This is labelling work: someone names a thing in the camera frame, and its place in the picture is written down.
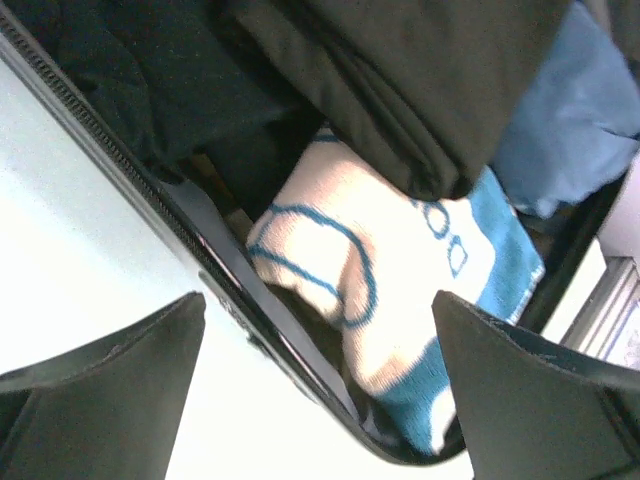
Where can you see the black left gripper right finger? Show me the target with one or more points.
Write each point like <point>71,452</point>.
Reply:
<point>532,409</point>

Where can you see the blue cloth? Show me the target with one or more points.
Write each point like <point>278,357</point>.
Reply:
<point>576,128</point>

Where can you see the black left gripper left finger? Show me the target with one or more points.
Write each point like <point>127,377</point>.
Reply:
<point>109,409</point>

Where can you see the cream and teal towel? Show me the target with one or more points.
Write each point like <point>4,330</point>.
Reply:
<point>370,260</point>

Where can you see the black garment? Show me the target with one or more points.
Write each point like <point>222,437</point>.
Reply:
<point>176,78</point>
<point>421,90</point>

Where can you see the space astronaut print suitcase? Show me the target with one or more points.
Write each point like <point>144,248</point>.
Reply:
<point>92,241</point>

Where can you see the aluminium frame post right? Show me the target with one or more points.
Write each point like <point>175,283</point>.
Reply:
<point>607,326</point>

